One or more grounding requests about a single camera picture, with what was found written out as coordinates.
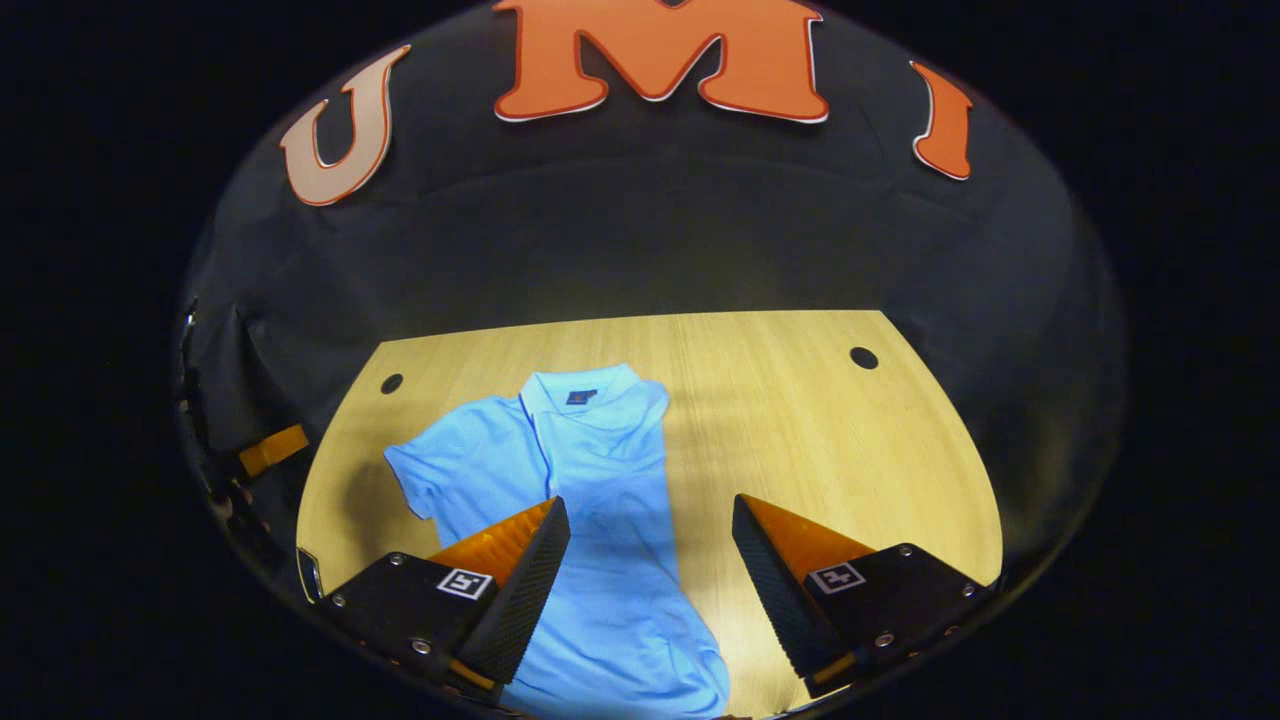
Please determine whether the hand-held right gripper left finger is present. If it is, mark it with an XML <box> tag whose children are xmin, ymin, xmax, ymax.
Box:
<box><xmin>318</xmin><ymin>496</ymin><xmax>572</xmax><ymax>701</ymax></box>

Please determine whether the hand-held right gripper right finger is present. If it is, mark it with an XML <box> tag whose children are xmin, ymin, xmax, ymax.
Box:
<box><xmin>732</xmin><ymin>493</ymin><xmax>1001</xmax><ymax>699</ymax></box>

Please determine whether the light blue T-shirt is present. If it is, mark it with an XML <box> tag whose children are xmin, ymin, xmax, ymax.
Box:
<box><xmin>384</xmin><ymin>363</ymin><xmax>731</xmax><ymax>720</ymax></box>

